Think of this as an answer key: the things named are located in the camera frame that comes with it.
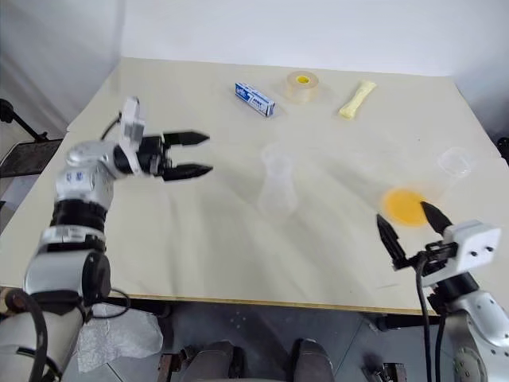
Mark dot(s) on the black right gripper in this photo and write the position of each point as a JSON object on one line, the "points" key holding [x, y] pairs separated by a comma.
{"points": [[431, 258]]}

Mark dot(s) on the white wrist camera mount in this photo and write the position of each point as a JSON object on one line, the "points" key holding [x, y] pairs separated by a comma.
{"points": [[131, 125], [475, 246]]}

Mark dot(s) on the yellow wrapped packet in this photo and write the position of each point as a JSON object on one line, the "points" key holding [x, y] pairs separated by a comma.
{"points": [[356, 100]]}

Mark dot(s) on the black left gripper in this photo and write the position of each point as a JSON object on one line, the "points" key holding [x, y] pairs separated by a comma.
{"points": [[153, 157]]}

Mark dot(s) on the cream table cloth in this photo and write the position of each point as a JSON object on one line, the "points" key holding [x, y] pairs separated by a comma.
{"points": [[238, 246]]}

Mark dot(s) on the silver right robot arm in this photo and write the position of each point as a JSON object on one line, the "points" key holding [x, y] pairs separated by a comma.
{"points": [[477, 318]]}

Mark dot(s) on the black object at table edge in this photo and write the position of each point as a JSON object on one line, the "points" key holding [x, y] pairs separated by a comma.
{"points": [[503, 149]]}

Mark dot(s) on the blue and white box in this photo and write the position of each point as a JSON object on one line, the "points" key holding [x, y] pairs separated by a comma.
{"points": [[254, 99]]}

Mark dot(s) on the clear plastic measuring cup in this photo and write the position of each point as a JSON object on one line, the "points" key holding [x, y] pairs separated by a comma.
{"points": [[277, 183]]}

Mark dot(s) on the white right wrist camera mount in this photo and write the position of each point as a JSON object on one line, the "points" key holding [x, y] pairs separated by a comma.
{"points": [[475, 246]]}

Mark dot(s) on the white plastic wrap sheet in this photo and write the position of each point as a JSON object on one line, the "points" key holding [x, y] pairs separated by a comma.
{"points": [[115, 338]]}

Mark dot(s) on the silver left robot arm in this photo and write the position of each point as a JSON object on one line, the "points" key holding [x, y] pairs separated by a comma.
{"points": [[71, 187]]}

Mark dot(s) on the black metal tray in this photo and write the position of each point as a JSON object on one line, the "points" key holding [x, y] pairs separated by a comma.
{"points": [[28, 155]]}

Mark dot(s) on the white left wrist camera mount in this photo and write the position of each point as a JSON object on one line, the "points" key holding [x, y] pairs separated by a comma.
{"points": [[131, 125]]}

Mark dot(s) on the clear tape roll yellow core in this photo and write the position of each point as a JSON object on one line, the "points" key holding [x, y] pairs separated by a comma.
{"points": [[302, 86]]}

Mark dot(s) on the dark rounded shape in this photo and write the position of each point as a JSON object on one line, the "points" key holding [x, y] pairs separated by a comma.
{"points": [[314, 360]]}

